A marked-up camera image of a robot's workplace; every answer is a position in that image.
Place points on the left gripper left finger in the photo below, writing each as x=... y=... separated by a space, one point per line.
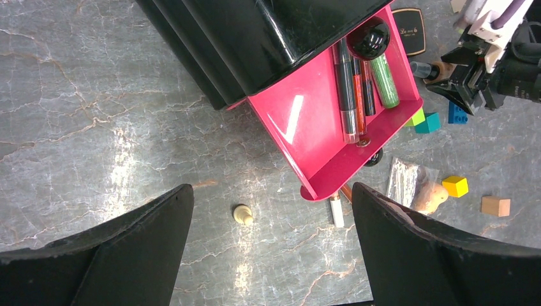
x=132 y=259

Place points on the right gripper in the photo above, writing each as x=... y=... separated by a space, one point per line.
x=468 y=85

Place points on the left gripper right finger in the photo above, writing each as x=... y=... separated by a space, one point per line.
x=413 y=259

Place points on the clear plastic bag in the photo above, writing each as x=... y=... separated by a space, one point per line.
x=406 y=181

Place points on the pink top drawer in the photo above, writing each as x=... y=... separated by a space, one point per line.
x=370 y=40

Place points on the pink drawer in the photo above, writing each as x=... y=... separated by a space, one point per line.
x=301 y=113
x=370 y=40

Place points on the green tube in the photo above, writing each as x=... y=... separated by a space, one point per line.
x=384 y=82

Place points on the dark brown lipstick pen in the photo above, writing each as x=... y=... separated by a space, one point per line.
x=367 y=87

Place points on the red lip pencil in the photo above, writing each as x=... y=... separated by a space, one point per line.
x=357 y=82

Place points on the dark teal mascara tube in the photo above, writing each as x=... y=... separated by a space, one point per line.
x=345 y=91

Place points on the black makeup organizer box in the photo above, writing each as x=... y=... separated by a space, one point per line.
x=236 y=49

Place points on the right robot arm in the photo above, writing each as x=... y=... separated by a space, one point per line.
x=517 y=74

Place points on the beige makeup sponge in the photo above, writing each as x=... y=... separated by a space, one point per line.
x=429 y=198

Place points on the blue lego brick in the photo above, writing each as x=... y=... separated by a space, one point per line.
x=456 y=115

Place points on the small teal cube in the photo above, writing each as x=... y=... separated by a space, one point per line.
x=431 y=124

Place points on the small green cube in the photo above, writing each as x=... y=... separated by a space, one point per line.
x=416 y=119

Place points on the yellow cube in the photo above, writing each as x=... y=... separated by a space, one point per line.
x=456 y=186

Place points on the black compact case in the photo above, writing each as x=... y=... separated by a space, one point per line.
x=410 y=24

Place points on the white concealer pen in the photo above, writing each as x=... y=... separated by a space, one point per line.
x=336 y=210

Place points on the brown wooden cube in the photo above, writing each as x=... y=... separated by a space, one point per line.
x=493 y=205

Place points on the small cream knob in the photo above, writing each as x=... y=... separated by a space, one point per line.
x=243 y=215

